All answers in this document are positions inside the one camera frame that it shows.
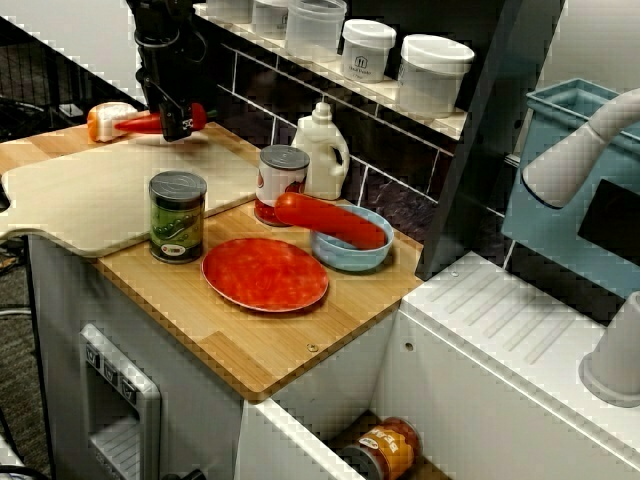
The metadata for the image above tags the salmon sushi toy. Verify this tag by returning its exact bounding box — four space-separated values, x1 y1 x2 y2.
86 101 140 144

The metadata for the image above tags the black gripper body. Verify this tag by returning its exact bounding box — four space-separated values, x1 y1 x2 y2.
134 32 207 114

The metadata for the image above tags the tall white lidded jar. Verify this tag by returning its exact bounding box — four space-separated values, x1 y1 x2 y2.
398 33 475 120

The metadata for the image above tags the red toy chili pepper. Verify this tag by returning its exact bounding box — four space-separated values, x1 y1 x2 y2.
113 103 208 135

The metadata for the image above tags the clear lidless plastic jar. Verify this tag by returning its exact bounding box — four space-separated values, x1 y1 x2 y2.
284 0 348 62

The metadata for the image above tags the grey dispenser panel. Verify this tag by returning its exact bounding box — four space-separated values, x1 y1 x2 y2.
79 322 162 480

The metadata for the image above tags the green peas tin can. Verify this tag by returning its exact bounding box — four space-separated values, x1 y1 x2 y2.
148 170 208 265

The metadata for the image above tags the small white lidded jar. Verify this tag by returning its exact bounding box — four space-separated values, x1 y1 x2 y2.
341 18 397 84

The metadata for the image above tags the red toy sausage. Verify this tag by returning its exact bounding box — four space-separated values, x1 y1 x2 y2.
274 191 387 250

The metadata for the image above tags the black wire mesh panel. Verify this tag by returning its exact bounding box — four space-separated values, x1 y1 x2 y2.
0 17 146 144

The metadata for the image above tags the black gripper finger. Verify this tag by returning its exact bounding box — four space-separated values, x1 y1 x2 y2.
160 97 196 143
143 79 162 117

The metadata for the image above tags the blue plastic dish bin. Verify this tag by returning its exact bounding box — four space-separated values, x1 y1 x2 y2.
501 78 640 314

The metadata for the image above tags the white toy sink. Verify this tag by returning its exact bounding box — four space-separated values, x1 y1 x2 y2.
239 249 640 480

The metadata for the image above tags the grey toy faucet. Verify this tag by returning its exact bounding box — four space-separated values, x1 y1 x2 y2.
521 87 640 407

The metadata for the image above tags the red round plate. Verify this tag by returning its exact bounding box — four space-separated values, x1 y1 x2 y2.
201 237 330 314

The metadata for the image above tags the dark grey shelf unit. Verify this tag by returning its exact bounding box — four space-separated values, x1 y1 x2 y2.
189 0 569 281

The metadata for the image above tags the orange beans tin can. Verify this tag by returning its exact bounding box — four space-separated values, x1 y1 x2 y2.
342 417 422 480

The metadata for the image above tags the tomato print tin can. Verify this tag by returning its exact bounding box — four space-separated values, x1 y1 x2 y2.
253 144 311 227

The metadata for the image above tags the white detergent bottle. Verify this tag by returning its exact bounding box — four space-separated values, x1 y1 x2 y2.
291 99 351 200

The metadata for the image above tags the light blue bowl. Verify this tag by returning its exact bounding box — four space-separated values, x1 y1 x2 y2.
309 203 395 273

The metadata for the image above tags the light wooden cutting board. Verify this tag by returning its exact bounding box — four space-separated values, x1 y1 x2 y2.
0 134 266 259

